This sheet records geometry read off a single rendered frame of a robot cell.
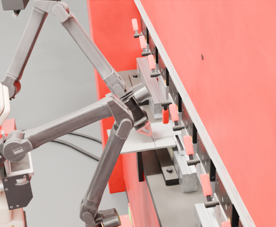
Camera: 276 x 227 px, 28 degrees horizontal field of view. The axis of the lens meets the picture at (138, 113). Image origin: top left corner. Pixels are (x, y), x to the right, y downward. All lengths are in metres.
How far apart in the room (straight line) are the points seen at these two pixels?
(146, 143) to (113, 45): 0.90
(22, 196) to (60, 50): 3.45
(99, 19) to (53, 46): 2.68
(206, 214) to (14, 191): 0.73
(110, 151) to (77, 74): 3.13
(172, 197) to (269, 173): 1.07
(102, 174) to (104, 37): 1.21
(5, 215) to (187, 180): 0.73
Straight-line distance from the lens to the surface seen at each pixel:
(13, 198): 2.18
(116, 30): 2.99
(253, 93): 1.17
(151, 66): 2.23
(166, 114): 2.07
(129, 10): 2.96
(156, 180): 2.27
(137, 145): 2.25
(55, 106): 4.55
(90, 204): 1.99
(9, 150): 1.88
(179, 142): 2.28
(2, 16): 6.55
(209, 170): 1.63
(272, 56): 1.05
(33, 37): 2.22
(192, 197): 2.18
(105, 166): 1.93
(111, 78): 2.18
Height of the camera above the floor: 2.31
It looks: 32 degrees down
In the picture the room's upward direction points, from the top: 4 degrees counter-clockwise
